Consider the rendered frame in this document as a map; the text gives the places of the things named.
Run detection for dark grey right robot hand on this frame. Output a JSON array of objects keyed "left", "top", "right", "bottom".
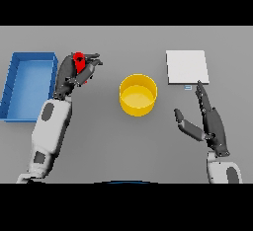
[{"left": 173, "top": 80, "right": 231, "bottom": 158}]

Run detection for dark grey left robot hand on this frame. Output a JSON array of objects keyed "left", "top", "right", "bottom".
[{"left": 52, "top": 52, "right": 104, "bottom": 102}]

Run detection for red beaker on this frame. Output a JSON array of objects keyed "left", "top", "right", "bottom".
[{"left": 72, "top": 51, "right": 89, "bottom": 85}]

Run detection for pale square measuring scale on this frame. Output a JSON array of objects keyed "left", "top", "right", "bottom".
[{"left": 165, "top": 49, "right": 211, "bottom": 92}]

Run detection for yellow bowl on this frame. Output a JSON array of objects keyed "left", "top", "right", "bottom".
[{"left": 119, "top": 73, "right": 159, "bottom": 117}]

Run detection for blue tray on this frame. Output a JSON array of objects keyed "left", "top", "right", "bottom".
[{"left": 0, "top": 51, "right": 60, "bottom": 123}]

